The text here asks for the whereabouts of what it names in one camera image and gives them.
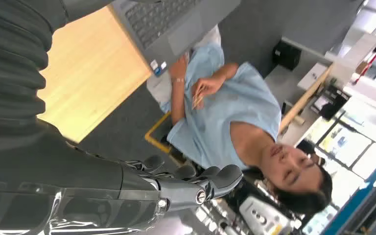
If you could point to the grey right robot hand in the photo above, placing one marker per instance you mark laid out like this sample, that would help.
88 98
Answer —
61 181

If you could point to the person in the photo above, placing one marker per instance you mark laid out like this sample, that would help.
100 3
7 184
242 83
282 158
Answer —
223 129

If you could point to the grey laptop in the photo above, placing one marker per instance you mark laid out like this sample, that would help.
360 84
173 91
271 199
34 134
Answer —
175 29

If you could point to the black box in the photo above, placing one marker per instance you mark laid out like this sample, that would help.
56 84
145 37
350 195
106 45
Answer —
287 55

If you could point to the white box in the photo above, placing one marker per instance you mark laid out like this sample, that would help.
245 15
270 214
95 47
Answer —
313 76

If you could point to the white machine with knobs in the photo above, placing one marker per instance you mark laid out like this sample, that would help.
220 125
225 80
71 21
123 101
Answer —
262 217

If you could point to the red barrier belt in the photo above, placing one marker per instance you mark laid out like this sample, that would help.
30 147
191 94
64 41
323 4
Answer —
369 63

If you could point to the blue metal frame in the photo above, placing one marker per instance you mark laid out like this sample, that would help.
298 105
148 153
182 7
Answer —
360 207

